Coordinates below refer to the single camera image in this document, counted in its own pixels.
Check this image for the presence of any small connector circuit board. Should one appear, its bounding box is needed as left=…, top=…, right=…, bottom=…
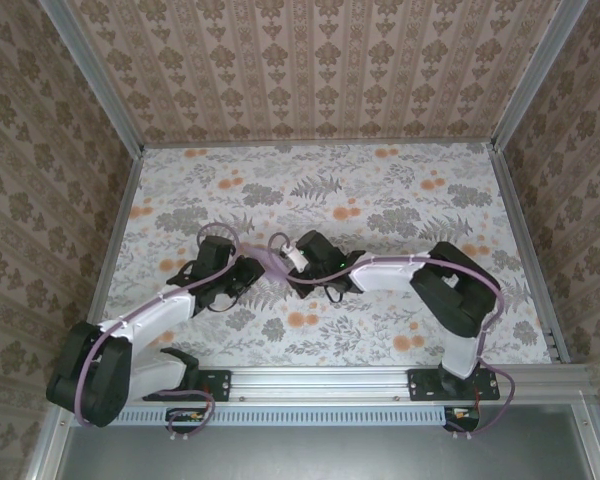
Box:
left=443, top=405, right=482, bottom=432
left=165, top=407, right=207, bottom=427

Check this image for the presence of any wide aluminium base rail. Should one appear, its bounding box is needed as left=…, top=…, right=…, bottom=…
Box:
left=54, top=363, right=600, bottom=405

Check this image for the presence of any thin aluminium table end rail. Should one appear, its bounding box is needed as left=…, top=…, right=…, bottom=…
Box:
left=142, top=141, right=496, bottom=150

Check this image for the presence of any purple paper sheet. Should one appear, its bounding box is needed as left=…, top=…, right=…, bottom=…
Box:
left=242, top=243, right=291, bottom=284

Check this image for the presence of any aluminium corner post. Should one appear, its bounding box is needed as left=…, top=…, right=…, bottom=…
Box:
left=38, top=0, right=146, bottom=156
left=489, top=0, right=589, bottom=151

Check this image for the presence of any floral patterned table cover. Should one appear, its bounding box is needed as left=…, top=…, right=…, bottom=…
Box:
left=87, top=142, right=556, bottom=369

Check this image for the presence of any slotted white cable duct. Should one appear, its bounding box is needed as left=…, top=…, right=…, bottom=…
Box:
left=114, top=405, right=449, bottom=427

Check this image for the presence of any aluminium table side rail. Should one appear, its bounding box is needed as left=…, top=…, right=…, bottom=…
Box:
left=487, top=142, right=574, bottom=366
left=74, top=147, right=146, bottom=369

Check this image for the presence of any grey metal panel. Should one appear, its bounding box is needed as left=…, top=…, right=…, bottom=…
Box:
left=54, top=422, right=599, bottom=480

